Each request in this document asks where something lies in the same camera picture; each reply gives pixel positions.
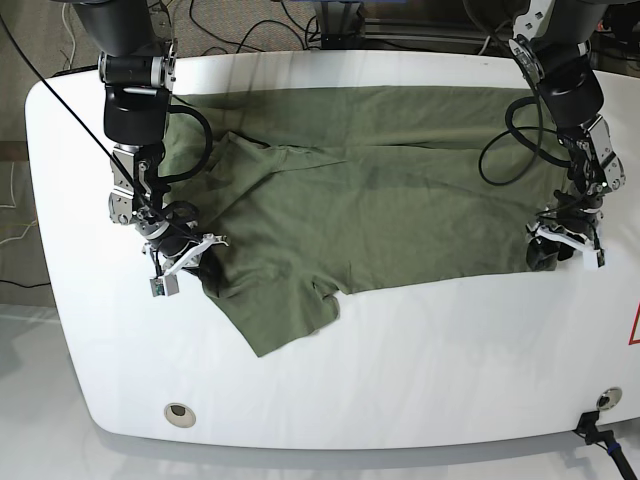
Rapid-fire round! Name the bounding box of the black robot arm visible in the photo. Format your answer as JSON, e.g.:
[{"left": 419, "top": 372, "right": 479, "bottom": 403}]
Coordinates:
[
  {"left": 509, "top": 1, "right": 626, "bottom": 271},
  {"left": 69, "top": 1, "right": 225, "bottom": 296}
]

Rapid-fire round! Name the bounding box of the white floor cable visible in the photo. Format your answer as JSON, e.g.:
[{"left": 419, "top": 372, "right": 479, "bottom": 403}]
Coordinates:
[{"left": 61, "top": 0, "right": 77, "bottom": 70}]

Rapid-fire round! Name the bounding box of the left table cable grommet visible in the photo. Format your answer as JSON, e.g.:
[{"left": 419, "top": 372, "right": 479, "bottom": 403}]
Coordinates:
[{"left": 164, "top": 403, "right": 197, "bottom": 429}]

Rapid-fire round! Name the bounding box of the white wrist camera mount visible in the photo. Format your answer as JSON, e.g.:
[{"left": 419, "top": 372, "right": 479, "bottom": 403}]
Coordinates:
[
  {"left": 142, "top": 233, "right": 229, "bottom": 297},
  {"left": 527, "top": 221, "right": 605, "bottom": 270}
]

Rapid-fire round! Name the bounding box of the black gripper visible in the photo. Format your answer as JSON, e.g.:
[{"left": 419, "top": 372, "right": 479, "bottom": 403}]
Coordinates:
[
  {"left": 526, "top": 192, "right": 604, "bottom": 270},
  {"left": 147, "top": 222, "right": 220, "bottom": 288}
]

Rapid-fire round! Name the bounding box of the right table cable grommet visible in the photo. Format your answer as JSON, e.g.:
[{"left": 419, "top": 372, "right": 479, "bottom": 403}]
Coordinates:
[{"left": 596, "top": 387, "right": 623, "bottom": 411}]

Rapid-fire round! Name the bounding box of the table cable grommet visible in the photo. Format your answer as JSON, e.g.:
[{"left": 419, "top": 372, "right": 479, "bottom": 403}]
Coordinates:
[
  {"left": 164, "top": 403, "right": 197, "bottom": 429},
  {"left": 596, "top": 387, "right": 623, "bottom": 411}
]

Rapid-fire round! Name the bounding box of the olive green T-shirt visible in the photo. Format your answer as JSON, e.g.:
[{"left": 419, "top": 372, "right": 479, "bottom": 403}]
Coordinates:
[{"left": 170, "top": 86, "right": 568, "bottom": 357}]

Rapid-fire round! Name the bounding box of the aluminium frame post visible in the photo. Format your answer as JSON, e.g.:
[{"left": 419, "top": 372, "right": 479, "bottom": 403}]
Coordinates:
[{"left": 314, "top": 1, "right": 365, "bottom": 50}]

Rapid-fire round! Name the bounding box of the black clamp with cable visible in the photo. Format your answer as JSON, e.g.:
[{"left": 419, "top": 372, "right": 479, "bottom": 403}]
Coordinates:
[{"left": 573, "top": 411, "right": 638, "bottom": 480}]

